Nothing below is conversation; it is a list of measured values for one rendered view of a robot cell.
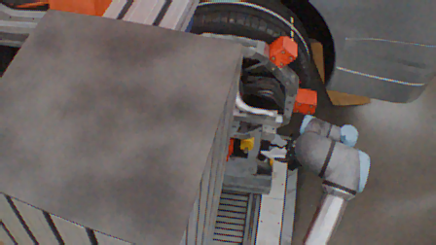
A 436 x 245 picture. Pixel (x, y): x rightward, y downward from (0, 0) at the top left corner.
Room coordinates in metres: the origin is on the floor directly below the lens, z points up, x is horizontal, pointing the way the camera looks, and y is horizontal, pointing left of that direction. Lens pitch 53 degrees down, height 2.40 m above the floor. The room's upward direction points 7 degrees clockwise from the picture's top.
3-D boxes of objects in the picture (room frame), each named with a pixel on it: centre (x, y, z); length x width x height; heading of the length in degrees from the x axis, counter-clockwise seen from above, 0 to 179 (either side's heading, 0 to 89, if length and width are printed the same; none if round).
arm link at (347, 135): (1.10, -0.46, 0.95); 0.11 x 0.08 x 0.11; 73
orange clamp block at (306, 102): (1.34, -0.34, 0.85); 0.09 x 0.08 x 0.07; 88
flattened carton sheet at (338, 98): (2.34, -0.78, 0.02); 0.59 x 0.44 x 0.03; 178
